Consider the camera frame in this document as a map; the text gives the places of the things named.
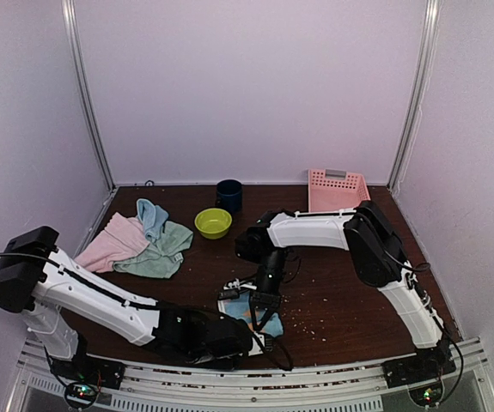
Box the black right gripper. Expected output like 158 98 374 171
250 247 288 330

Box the right aluminium frame post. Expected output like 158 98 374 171
387 0 442 194

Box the dark blue mug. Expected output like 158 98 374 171
215 179 242 215

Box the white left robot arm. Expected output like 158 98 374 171
0 226 265 381

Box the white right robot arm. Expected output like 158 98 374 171
235 201 456 379

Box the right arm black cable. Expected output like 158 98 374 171
400 261 467 407

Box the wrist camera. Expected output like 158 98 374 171
217 279 257 301
248 331 275 357

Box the pink perforated plastic basket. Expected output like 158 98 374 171
308 169 370 212

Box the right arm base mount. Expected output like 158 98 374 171
381 354 456 409

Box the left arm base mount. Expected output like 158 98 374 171
47 356 125 410

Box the pink towel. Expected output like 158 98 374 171
74 213 149 273

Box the aluminium front rail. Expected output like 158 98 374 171
3 338 494 411

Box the patterned blue pastel towel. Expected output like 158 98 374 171
217 294 284 337

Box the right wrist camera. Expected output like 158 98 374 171
217 279 257 301

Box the aluminium frame post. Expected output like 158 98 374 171
61 0 116 191
387 0 442 194

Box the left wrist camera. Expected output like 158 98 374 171
248 331 275 357

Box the mint green towel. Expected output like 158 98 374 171
113 221 193 279

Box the left aluminium frame post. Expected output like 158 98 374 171
61 0 116 191

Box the lime green bowl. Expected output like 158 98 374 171
194 208 233 239

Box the light blue towel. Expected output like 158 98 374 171
137 198 169 243

